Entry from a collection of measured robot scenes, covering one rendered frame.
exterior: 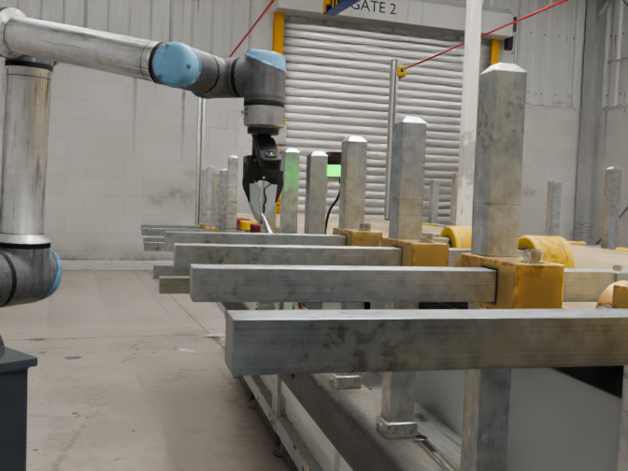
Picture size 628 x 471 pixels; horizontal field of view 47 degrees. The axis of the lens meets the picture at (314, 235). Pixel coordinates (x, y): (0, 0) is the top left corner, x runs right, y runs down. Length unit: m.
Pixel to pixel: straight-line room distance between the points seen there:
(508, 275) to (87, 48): 1.22
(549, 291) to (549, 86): 10.89
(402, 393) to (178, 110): 8.42
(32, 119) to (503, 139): 1.46
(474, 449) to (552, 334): 0.36
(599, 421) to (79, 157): 8.47
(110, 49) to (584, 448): 1.21
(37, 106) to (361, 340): 1.68
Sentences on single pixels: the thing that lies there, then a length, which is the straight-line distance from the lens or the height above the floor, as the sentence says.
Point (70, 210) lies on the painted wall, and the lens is 9.16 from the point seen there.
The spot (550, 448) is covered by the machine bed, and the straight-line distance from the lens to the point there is 1.09.
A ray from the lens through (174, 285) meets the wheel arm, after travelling 1.39.
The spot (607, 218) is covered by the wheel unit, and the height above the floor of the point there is 0.98.
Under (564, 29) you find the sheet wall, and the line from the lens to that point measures 11.84.
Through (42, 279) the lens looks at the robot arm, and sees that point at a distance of 2.03.
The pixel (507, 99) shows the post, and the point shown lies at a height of 1.13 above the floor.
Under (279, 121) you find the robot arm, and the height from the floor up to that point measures 1.18.
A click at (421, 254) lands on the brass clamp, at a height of 0.96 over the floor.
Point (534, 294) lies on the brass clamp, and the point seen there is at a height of 0.94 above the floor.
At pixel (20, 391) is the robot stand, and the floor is 0.52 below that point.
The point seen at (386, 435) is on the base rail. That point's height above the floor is 0.71.
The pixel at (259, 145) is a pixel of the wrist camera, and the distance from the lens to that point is 1.59.
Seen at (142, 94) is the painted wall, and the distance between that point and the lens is 9.27.
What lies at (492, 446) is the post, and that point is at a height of 0.78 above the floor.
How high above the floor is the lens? 1.03
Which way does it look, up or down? 3 degrees down
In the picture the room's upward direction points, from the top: 2 degrees clockwise
